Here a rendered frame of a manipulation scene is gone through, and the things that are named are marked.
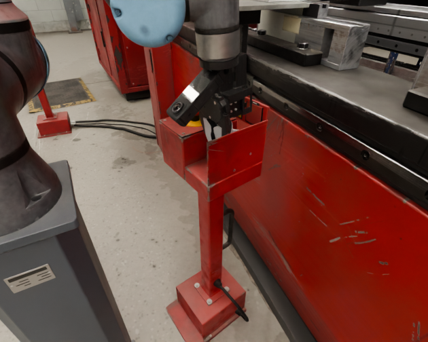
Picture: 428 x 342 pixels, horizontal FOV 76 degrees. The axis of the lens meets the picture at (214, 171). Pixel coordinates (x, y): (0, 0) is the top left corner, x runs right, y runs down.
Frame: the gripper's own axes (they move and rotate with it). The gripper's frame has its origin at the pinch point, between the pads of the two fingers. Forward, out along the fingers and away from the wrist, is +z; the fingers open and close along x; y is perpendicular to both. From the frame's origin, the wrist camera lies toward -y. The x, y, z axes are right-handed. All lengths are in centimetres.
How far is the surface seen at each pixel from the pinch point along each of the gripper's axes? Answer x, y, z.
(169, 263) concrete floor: 32, -8, 74
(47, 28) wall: 701, 76, 72
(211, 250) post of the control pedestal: 2.3, -2.8, 36.2
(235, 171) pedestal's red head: -4.8, 1.3, 3.1
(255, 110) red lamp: -1.6, 10.0, -7.2
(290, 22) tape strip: 14.7, 38.7, -17.7
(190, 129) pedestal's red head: 6.1, -2.2, -4.1
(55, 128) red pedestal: 193, -19, 67
